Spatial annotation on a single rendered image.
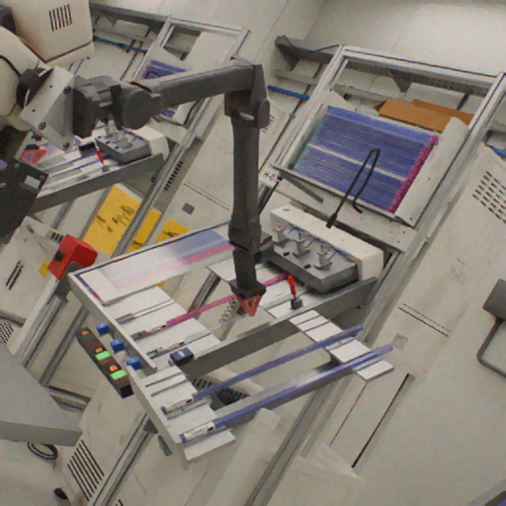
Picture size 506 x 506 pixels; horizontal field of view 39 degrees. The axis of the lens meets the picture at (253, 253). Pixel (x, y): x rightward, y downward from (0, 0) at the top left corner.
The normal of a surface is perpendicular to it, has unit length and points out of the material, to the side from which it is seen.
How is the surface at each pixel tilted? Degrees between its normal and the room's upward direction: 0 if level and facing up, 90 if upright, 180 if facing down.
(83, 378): 90
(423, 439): 90
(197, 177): 90
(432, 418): 90
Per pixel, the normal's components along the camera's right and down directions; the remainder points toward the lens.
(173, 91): 0.77, 0.35
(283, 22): 0.52, 0.33
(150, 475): -0.68, -0.38
